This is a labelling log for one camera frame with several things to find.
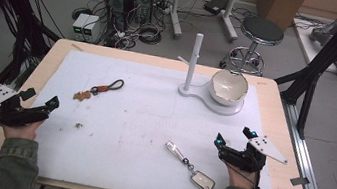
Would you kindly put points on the flat black device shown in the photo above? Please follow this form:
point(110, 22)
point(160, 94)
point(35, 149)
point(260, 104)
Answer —
point(216, 4)

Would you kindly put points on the white stand leg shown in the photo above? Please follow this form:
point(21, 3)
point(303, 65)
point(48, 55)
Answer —
point(230, 16)
point(175, 14)

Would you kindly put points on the white power supply unit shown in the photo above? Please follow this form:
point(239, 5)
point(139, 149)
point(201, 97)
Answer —
point(92, 27)
point(79, 25)

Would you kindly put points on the brown cardboard box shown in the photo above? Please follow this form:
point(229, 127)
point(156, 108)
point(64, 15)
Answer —
point(280, 6)

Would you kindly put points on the black round stool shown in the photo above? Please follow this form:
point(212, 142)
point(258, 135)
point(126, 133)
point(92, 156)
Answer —
point(262, 29)

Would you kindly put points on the person's left hand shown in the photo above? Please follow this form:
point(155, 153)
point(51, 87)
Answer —
point(21, 131)

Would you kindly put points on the white key stand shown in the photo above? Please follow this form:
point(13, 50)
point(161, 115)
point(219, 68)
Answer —
point(192, 64)

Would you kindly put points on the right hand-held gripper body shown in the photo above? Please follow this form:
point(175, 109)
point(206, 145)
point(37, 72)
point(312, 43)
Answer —
point(249, 157)

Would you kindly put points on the aluminium rail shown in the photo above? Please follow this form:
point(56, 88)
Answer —
point(309, 176)

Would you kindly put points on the wooden table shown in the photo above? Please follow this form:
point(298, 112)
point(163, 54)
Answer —
point(287, 139)

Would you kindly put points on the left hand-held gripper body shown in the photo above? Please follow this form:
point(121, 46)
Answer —
point(15, 113)

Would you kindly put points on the white eggshell-shaped bowl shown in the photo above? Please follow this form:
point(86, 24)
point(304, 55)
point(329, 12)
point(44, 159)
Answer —
point(228, 88)

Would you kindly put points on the grey tape piece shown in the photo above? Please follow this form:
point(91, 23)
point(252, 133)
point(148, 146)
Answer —
point(299, 181)

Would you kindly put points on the person's right hand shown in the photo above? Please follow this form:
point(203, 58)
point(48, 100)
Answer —
point(241, 179)

